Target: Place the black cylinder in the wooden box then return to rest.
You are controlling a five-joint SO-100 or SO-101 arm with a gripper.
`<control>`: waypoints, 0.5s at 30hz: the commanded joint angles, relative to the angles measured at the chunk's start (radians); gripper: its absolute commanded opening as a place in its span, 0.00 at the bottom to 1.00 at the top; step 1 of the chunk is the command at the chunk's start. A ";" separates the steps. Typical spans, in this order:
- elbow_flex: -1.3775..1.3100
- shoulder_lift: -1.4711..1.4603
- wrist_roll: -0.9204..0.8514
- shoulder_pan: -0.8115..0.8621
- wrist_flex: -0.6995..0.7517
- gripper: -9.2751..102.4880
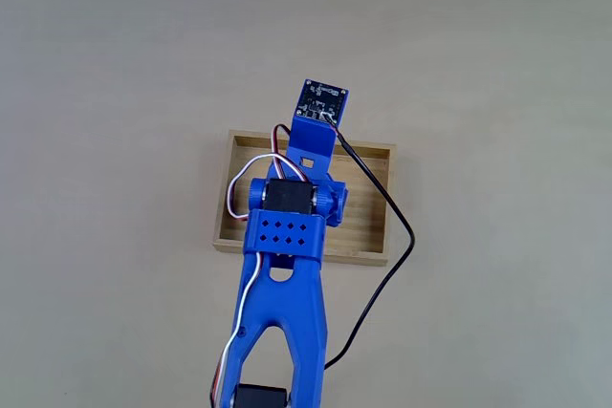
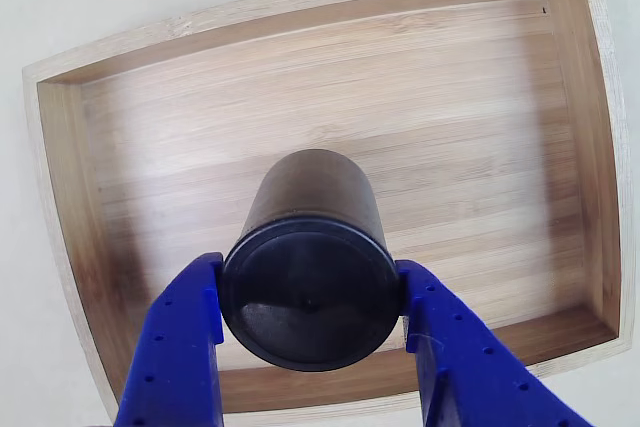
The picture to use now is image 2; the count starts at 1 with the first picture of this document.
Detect black cylinder with lid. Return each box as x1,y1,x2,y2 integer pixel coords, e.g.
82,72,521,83
220,148,402,373

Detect light wooden box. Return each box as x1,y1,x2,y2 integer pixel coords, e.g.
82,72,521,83
21,0,635,423

